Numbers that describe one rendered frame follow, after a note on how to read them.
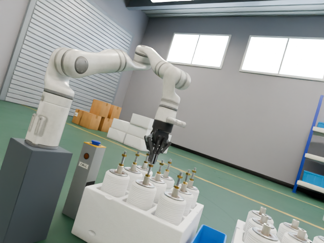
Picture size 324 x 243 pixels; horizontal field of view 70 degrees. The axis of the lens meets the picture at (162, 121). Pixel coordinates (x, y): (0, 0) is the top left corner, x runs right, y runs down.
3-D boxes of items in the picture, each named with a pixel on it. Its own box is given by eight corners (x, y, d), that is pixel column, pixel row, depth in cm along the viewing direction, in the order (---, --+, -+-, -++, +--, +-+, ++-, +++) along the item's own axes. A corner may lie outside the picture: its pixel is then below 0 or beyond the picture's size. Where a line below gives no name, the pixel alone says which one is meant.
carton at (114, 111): (117, 120, 516) (122, 107, 516) (110, 118, 496) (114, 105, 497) (109, 117, 533) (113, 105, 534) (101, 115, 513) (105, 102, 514)
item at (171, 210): (163, 258, 74) (180, 204, 75) (140, 242, 79) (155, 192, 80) (176, 249, 82) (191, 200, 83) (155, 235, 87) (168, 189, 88)
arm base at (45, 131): (36, 148, 69) (53, 94, 69) (21, 140, 74) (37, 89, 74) (63, 150, 77) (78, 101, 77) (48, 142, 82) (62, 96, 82)
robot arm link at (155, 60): (178, 60, 94) (172, 80, 97) (150, 45, 114) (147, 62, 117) (158, 57, 89) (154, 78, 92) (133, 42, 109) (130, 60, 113)
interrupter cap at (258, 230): (279, 245, 66) (280, 243, 66) (251, 233, 68) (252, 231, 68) (276, 236, 73) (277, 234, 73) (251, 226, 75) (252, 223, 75)
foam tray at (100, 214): (166, 289, 71) (182, 232, 71) (70, 233, 85) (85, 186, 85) (193, 242, 107) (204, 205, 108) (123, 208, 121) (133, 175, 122)
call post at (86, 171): (74, 220, 95) (96, 147, 95) (61, 212, 97) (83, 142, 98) (85, 215, 101) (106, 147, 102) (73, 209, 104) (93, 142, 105)
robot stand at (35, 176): (0, 251, 65) (32, 150, 66) (-19, 227, 73) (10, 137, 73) (46, 239, 77) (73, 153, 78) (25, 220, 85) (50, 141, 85)
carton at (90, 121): (97, 130, 472) (101, 116, 472) (87, 128, 452) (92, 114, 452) (88, 127, 488) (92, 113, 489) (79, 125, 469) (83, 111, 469)
